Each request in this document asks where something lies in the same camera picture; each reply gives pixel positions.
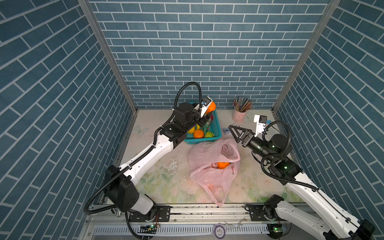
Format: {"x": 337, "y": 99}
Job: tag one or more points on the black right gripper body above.
{"x": 257, "y": 145}

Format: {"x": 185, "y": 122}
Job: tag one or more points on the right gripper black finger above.
{"x": 246, "y": 132}
{"x": 236, "y": 133}

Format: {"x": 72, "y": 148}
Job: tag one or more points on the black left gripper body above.
{"x": 193, "y": 119}

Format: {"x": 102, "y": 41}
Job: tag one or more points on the green pepper fruit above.
{"x": 209, "y": 134}

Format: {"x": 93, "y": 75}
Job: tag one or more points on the yellow lemon fruit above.
{"x": 192, "y": 130}

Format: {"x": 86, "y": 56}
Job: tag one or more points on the pink plastic bag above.
{"x": 203, "y": 159}

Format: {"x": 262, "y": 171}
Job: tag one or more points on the orange tangerine fruit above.
{"x": 198, "y": 134}

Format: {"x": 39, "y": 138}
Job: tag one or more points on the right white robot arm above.
{"x": 332, "y": 222}

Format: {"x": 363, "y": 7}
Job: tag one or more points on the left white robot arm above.
{"x": 121, "y": 181}

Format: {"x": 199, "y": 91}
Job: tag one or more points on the orange fruit in bag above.
{"x": 222, "y": 165}

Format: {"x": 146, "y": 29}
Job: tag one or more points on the light blue stapler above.
{"x": 226, "y": 131}

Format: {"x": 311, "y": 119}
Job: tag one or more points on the pink metal pencil bucket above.
{"x": 238, "y": 117}

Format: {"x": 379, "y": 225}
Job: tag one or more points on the teal plastic basket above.
{"x": 213, "y": 126}

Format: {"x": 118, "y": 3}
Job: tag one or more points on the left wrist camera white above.
{"x": 206, "y": 102}

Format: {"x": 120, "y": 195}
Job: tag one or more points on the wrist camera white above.
{"x": 206, "y": 102}
{"x": 260, "y": 121}

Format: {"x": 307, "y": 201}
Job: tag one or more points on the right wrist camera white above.
{"x": 260, "y": 121}

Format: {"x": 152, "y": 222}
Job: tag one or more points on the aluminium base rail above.
{"x": 189, "y": 220}

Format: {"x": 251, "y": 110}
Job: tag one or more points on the left corner aluminium post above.
{"x": 92, "y": 20}

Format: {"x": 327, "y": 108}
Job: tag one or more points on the corner aluminium post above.
{"x": 318, "y": 30}
{"x": 92, "y": 20}

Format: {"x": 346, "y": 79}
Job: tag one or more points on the right corner aluminium post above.
{"x": 318, "y": 30}

